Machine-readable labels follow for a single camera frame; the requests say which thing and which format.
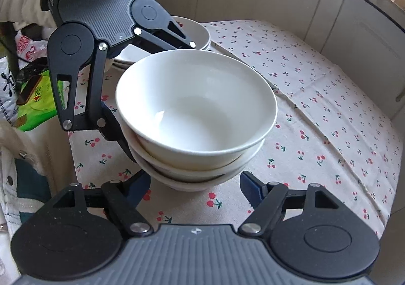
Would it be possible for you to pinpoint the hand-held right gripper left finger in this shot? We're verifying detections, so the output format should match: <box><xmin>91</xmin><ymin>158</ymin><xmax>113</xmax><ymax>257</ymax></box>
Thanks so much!
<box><xmin>51</xmin><ymin>170</ymin><xmax>156</xmax><ymax>237</ymax></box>

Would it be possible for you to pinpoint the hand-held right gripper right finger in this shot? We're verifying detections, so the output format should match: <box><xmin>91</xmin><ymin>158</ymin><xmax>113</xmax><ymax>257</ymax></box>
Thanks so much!
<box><xmin>237</xmin><ymin>170</ymin><xmax>341</xmax><ymax>237</ymax></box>

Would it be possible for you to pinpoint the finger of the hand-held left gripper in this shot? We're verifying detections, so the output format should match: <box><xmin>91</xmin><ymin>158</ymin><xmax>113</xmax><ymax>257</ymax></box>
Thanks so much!
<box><xmin>132</xmin><ymin>14</ymin><xmax>198</xmax><ymax>51</ymax></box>
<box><xmin>49</xmin><ymin>42</ymin><xmax>132</xmax><ymax>160</ymax></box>

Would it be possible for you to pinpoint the white fruit-print deep plate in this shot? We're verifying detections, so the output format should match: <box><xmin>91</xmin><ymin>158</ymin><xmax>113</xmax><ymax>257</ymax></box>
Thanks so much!
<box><xmin>122</xmin><ymin>16</ymin><xmax>211</xmax><ymax>62</ymax></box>
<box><xmin>113</xmin><ymin>45</ymin><xmax>211</xmax><ymax>66</ymax></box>

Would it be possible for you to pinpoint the white pink-flower bowl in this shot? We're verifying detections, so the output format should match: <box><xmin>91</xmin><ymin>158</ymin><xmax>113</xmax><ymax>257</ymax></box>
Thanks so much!
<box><xmin>129</xmin><ymin>146</ymin><xmax>246</xmax><ymax>193</ymax></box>
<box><xmin>121</xmin><ymin>124</ymin><xmax>266</xmax><ymax>182</ymax></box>

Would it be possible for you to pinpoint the white ceramic bowl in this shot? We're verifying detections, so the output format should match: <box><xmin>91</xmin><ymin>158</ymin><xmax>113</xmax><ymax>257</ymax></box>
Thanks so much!
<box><xmin>115</xmin><ymin>50</ymin><xmax>278</xmax><ymax>171</ymax></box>

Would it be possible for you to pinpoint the green plastic bag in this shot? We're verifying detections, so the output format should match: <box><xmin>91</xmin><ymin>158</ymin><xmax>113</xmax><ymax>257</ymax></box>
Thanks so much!
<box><xmin>16</xmin><ymin>71</ymin><xmax>65</xmax><ymax>132</ymax></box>

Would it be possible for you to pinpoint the brown snack packet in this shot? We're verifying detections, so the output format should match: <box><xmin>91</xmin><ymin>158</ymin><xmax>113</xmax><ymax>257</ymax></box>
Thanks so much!
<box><xmin>16</xmin><ymin>78</ymin><xmax>44</xmax><ymax>106</ymax></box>

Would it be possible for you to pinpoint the red white plastic bag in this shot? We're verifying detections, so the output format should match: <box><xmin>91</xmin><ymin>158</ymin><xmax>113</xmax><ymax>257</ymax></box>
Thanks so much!
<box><xmin>14</xmin><ymin>30</ymin><xmax>53</xmax><ymax>66</ymax></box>

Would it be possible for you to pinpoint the white black-print plastic bag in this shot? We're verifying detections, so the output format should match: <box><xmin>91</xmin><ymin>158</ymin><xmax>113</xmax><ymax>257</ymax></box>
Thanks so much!
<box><xmin>0</xmin><ymin>57</ymin><xmax>19</xmax><ymax>127</ymax></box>

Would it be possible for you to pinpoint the cherry print tablecloth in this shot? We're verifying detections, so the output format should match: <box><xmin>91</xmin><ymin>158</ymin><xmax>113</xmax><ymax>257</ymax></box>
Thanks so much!
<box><xmin>68</xmin><ymin>19</ymin><xmax>396</xmax><ymax>241</ymax></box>

